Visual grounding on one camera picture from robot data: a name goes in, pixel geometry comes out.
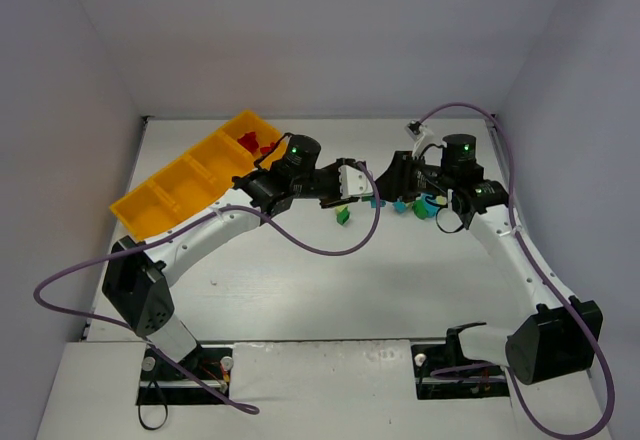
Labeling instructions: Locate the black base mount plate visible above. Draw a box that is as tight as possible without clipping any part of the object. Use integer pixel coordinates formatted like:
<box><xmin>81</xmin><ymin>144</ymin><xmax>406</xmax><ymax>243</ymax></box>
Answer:
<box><xmin>136</xmin><ymin>345</ymin><xmax>233</xmax><ymax>406</ymax></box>
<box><xmin>410</xmin><ymin>343</ymin><xmax>510</xmax><ymax>401</ymax></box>

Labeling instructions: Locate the dark green lego brick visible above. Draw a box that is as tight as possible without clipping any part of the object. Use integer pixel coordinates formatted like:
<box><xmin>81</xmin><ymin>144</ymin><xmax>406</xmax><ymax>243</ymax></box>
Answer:
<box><xmin>336</xmin><ymin>210</ymin><xmax>350</xmax><ymax>225</ymax></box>

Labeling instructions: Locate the yellow four-compartment sorting tray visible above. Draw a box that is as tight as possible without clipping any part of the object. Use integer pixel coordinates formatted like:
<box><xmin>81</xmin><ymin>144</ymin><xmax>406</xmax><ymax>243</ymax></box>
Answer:
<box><xmin>110</xmin><ymin>110</ymin><xmax>285</xmax><ymax>241</ymax></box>

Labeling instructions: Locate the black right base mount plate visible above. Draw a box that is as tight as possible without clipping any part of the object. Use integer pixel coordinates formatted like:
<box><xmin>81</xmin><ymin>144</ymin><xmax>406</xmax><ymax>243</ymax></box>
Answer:
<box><xmin>410</xmin><ymin>343</ymin><xmax>510</xmax><ymax>401</ymax></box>

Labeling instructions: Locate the green rounded lego piece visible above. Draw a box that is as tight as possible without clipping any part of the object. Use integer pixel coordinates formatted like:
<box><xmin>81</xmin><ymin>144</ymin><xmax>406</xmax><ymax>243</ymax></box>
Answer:
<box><xmin>412</xmin><ymin>200</ymin><xmax>434</xmax><ymax>220</ymax></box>

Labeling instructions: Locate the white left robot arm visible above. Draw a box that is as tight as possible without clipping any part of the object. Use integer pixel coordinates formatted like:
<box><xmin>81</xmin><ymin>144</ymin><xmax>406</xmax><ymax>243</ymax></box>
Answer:
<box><xmin>102</xmin><ymin>135</ymin><xmax>377</xmax><ymax>370</ymax></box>

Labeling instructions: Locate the cyan rounded lego piece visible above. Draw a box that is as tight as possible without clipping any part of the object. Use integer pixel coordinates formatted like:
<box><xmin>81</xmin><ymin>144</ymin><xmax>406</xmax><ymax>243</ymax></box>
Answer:
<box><xmin>421</xmin><ymin>194</ymin><xmax>439</xmax><ymax>207</ymax></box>

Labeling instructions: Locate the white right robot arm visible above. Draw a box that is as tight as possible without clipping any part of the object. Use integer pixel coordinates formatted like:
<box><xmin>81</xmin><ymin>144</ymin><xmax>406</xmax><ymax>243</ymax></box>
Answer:
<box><xmin>376</xmin><ymin>134</ymin><xmax>603</xmax><ymax>385</ymax></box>

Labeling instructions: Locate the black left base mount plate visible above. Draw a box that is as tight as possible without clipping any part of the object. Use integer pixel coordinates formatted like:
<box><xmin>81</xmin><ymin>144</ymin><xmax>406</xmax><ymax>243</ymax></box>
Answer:
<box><xmin>136</xmin><ymin>345</ymin><xmax>233</xmax><ymax>406</ymax></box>

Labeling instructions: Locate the red curved lego piece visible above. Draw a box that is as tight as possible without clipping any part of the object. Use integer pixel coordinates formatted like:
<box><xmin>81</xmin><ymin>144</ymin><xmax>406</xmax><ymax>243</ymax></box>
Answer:
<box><xmin>237</xmin><ymin>131</ymin><xmax>260</xmax><ymax>154</ymax></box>

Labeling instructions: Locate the cyan small lego brick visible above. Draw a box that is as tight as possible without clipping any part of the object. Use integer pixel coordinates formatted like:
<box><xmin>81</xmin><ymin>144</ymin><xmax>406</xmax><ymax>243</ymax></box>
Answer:
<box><xmin>393</xmin><ymin>201</ymin><xmax>408</xmax><ymax>213</ymax></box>

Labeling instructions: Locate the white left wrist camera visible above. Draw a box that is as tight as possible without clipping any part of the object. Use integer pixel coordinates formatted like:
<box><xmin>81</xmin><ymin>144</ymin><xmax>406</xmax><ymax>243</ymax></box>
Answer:
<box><xmin>338</xmin><ymin>165</ymin><xmax>373</xmax><ymax>200</ymax></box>

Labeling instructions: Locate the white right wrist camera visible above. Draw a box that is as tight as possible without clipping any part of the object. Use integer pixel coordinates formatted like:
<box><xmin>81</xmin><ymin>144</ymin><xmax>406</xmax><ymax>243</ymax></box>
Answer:
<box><xmin>405</xmin><ymin>121</ymin><xmax>436</xmax><ymax>159</ymax></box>

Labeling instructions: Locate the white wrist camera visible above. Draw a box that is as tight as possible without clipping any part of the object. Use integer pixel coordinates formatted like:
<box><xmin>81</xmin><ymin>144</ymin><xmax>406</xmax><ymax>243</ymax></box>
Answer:
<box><xmin>338</xmin><ymin>165</ymin><xmax>373</xmax><ymax>200</ymax></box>
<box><xmin>405</xmin><ymin>121</ymin><xmax>436</xmax><ymax>159</ymax></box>

